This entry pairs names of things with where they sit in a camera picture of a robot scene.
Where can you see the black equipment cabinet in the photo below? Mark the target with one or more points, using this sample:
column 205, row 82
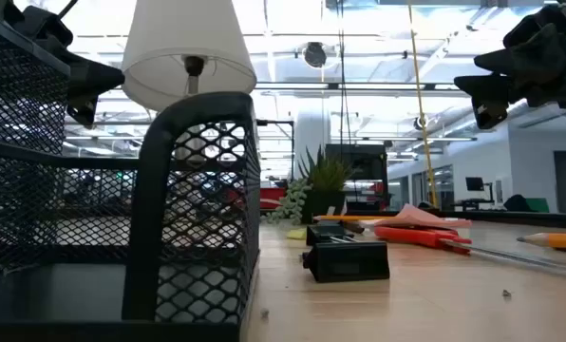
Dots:
column 368, row 166

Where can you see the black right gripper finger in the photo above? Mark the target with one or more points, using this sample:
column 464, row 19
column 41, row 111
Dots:
column 534, row 52
column 492, row 84

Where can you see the small black rectangular device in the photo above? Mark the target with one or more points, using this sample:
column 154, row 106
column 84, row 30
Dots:
column 347, row 261

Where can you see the black bag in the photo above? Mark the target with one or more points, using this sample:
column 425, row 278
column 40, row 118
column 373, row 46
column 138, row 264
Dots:
column 518, row 203

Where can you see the red storage bin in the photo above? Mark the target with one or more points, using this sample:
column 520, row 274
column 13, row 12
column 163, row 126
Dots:
column 271, row 195

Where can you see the black mesh desk organizer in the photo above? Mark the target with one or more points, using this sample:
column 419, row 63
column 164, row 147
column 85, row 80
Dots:
column 145, row 214

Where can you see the white lamp shade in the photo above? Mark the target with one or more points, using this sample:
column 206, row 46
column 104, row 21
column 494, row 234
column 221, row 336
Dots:
column 188, row 38

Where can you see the pink sticky note pad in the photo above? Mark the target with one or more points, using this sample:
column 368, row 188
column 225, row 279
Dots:
column 416, row 218

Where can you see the black computer monitor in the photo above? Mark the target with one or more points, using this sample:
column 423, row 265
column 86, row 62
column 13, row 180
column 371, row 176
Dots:
column 475, row 184

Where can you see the small potted succulent plant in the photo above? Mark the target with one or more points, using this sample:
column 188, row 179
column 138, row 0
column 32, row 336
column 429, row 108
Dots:
column 328, row 180

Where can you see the black binder clip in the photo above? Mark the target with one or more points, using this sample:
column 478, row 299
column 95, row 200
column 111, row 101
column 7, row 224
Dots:
column 323, row 233

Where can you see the yellow pencil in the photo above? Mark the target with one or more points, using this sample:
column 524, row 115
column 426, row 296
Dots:
column 349, row 218
column 563, row 241

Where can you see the green chair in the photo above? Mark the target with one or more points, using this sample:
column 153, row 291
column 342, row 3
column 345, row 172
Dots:
column 539, row 205

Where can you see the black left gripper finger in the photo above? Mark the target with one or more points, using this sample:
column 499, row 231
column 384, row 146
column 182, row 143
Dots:
column 98, row 91
column 90, row 71

